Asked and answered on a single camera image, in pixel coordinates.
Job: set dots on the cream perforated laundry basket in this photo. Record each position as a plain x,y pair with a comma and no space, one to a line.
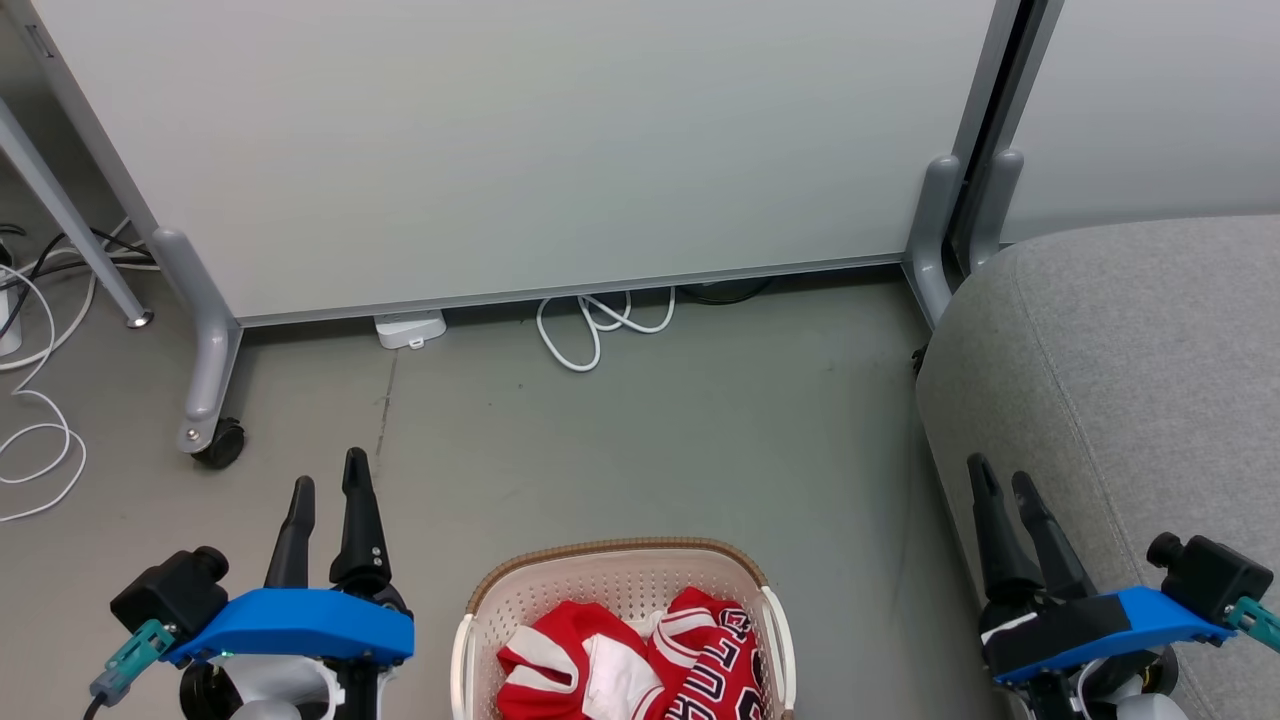
620,590

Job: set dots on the grey metal table leg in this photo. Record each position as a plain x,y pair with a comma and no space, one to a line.
60,205

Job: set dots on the red jersey with lettering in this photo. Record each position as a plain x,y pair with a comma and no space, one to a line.
715,665

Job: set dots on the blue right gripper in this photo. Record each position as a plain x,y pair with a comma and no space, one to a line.
1090,620

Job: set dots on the white power adapter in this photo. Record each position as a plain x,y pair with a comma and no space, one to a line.
410,328

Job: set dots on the wide white partition panel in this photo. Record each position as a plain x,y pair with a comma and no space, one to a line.
500,150

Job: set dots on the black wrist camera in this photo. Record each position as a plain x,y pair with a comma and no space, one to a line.
170,595
1205,575

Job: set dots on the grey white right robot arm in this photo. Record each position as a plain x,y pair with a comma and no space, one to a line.
1130,695

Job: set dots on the black caster wheel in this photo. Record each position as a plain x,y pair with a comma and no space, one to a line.
222,445

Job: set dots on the red shorts with white trim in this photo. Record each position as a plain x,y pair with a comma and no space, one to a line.
560,660

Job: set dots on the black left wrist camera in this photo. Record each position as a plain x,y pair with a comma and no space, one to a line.
170,595

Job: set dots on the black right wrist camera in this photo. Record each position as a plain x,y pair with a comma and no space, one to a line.
1205,575

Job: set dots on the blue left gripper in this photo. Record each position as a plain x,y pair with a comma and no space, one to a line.
300,625

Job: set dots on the grey fabric sofa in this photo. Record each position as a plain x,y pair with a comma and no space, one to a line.
1130,400

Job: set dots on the narrow white partition panel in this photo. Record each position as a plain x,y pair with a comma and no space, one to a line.
1150,100

